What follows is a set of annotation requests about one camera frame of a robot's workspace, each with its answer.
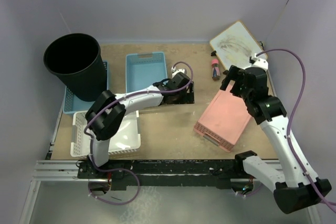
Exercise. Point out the white plastic basket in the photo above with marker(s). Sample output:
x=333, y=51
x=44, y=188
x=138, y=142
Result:
x=127, y=139

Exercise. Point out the small whiteboard with wooden frame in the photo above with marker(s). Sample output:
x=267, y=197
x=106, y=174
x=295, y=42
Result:
x=235, y=45

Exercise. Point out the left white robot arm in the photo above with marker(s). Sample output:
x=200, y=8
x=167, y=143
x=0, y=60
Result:
x=105, y=116

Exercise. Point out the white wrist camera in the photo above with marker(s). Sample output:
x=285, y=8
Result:
x=258, y=62
x=176, y=70

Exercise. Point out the pink plastic basket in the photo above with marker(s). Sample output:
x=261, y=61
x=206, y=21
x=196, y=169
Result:
x=224, y=120

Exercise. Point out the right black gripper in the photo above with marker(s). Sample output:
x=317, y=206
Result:
x=236, y=74

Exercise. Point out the large black plastic bucket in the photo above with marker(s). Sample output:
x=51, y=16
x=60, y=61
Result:
x=76, y=60

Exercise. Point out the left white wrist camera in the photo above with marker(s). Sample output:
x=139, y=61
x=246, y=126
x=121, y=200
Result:
x=176, y=70

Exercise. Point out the pink capped small bottle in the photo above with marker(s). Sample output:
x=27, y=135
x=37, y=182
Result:
x=215, y=70

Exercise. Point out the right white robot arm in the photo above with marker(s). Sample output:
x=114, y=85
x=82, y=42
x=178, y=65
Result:
x=297, y=186

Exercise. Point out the blue basket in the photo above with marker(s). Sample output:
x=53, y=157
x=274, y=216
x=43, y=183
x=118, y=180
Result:
x=142, y=70
x=73, y=104

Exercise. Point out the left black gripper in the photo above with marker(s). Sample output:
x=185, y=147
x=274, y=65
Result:
x=187, y=98

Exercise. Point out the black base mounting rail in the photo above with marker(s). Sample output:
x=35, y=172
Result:
x=120, y=174

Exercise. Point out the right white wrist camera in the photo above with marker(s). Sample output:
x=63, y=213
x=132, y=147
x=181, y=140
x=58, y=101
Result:
x=258, y=62

